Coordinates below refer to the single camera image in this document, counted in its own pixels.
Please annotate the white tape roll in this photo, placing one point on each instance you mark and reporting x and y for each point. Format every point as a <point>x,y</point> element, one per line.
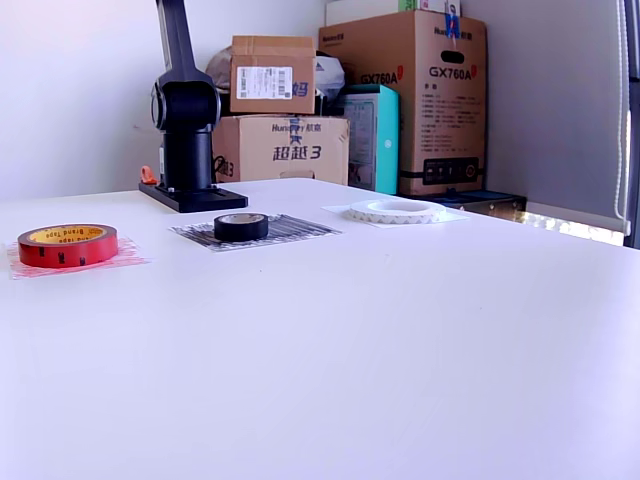
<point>360,215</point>

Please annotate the black tape roll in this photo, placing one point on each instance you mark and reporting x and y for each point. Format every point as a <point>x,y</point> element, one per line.
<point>240,227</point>

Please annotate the red 3M tape roll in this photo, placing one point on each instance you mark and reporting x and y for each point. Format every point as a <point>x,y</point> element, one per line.
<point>70,255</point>

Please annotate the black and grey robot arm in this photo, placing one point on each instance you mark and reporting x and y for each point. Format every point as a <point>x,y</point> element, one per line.
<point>187,150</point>

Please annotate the black scribbled paper sheet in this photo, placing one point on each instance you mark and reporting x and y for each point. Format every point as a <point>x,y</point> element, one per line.
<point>310,230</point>

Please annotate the blank white paper sheet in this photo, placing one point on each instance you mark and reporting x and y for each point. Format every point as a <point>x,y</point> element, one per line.
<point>335,210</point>

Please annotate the Huntkey cardboard box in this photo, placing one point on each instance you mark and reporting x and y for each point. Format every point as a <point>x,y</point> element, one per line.
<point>260,150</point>

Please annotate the teal product box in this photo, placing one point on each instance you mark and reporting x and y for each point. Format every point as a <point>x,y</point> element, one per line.
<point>387,140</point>

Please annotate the white plastic bag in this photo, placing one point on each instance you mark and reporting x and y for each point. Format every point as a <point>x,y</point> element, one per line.
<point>330,75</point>

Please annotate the large GX760A cardboard box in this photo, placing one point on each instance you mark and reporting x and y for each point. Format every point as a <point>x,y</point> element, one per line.
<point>440,125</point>

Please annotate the orange clamp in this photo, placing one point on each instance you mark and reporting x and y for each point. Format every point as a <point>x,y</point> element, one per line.
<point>146,175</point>

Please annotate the red scribbled paper sheet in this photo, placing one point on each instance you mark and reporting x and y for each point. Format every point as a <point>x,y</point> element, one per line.
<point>132,255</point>

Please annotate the cardboard box with shipping label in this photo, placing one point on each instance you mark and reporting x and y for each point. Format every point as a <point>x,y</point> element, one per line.
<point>275,50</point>

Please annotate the grey plastic bag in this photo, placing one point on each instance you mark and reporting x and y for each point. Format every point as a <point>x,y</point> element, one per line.
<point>222,65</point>

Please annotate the flat white box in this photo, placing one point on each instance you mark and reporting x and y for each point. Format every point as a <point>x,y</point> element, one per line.
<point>360,12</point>

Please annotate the green and white box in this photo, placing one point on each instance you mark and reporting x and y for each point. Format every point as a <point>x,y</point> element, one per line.
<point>409,5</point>

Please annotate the white packet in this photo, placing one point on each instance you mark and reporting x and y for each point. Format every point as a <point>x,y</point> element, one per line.
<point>440,6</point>

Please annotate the grey roller blind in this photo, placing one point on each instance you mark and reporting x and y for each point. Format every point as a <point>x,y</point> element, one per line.
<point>550,100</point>

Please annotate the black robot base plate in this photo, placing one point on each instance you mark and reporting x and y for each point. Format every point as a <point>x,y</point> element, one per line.
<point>210,200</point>

